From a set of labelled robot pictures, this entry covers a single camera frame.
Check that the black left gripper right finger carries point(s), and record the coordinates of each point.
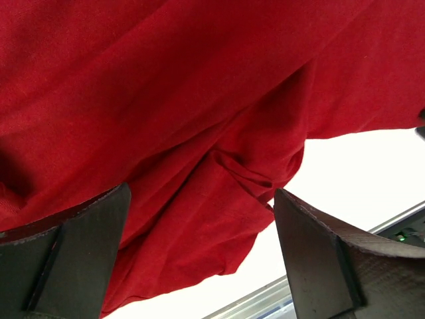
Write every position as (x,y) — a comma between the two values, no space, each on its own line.
(336,270)

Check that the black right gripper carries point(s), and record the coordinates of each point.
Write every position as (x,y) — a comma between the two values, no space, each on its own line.
(420,131)

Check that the dark red t shirt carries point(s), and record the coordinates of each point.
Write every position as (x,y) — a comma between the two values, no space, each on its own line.
(202,107)

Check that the aluminium frame rail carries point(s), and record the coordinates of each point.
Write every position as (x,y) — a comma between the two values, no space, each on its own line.
(274,300)

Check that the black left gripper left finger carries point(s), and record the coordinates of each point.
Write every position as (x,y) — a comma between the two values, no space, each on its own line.
(60,266)

